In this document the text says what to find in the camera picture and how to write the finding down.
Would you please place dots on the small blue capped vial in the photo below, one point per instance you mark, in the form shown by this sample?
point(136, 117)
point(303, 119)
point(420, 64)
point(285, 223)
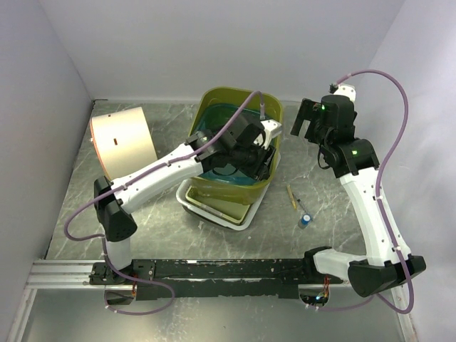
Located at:
point(304, 221)

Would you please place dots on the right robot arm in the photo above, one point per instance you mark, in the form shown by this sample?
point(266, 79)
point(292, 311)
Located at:
point(388, 259)

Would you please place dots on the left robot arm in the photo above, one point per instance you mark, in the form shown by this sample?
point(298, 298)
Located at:
point(245, 143)

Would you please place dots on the beige cylindrical roll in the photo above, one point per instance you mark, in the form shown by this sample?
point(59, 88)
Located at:
point(122, 142)

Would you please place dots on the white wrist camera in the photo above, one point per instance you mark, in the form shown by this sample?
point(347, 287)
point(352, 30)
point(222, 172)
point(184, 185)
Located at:
point(344, 90)
point(271, 129)

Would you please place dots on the yellow pencil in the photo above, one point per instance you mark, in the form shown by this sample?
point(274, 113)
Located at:
point(291, 196)

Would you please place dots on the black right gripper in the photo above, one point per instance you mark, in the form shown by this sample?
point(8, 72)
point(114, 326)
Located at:
point(309, 110)

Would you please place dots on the aluminium front frame rail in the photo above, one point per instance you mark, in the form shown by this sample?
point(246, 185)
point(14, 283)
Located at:
point(58, 304)

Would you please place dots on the white plastic tray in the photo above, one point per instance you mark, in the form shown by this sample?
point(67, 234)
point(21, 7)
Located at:
point(226, 214)

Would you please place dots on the clear syringe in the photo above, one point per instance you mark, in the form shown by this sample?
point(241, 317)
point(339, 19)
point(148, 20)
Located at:
point(300, 203)

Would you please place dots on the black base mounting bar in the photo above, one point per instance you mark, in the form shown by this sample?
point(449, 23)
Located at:
point(231, 277)

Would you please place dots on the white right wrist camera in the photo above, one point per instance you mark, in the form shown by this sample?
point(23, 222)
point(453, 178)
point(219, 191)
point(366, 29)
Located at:
point(344, 90)

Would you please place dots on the olive green plastic tub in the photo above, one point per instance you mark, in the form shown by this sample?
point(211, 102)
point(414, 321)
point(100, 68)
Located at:
point(215, 108)

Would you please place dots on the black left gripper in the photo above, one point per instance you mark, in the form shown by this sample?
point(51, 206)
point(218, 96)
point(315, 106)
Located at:
point(261, 171)

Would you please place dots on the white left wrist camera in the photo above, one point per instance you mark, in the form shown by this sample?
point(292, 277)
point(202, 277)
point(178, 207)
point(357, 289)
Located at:
point(271, 129)

